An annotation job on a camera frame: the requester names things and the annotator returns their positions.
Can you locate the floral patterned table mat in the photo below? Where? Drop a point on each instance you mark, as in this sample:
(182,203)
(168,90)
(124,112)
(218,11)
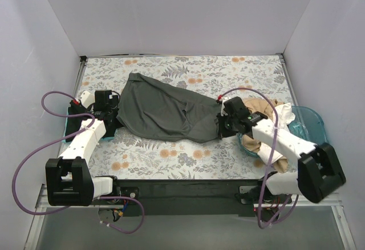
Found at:
(128,156)

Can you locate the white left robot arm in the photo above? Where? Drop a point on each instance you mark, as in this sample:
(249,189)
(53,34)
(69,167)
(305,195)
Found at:
(89,120)

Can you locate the folded black t shirt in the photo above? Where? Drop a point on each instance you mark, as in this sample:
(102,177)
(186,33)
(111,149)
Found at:
(75,109)

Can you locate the teal plastic basket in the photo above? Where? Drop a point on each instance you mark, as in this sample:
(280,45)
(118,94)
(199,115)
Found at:
(307,125)

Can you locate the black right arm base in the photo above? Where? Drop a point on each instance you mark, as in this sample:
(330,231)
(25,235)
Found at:
(250,195)

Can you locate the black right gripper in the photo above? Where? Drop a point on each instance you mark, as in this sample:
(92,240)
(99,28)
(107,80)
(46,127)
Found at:
(223,127)

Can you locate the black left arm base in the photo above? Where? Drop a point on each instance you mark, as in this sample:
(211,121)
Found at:
(132,192)

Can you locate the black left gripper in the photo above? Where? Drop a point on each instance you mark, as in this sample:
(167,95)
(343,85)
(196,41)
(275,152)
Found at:
(111,116)

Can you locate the grey t shirt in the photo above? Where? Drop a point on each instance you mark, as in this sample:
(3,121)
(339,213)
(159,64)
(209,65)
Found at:
(151,109)

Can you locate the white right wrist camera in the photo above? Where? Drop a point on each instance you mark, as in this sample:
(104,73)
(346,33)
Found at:
(222,99)

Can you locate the beige t shirt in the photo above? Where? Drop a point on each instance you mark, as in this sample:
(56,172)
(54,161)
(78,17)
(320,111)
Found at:
(267,108)

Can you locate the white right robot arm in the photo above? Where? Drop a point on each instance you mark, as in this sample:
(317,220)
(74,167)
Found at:
(319,172)

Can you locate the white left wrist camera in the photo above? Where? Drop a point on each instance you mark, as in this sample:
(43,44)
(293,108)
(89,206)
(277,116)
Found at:
(86,99)

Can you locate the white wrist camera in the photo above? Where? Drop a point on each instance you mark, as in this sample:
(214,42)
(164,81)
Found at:
(222,99)
(86,99)

